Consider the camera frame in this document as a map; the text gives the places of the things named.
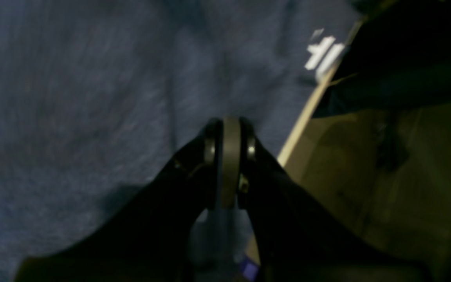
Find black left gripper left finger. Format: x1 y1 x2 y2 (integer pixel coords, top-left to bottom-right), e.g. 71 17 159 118
15 119 224 282

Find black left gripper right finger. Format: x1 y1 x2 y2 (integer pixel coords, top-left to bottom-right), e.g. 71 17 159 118
237 117 433 282

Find navy blue t-shirt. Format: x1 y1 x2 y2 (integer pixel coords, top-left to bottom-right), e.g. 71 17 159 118
0 0 361 282

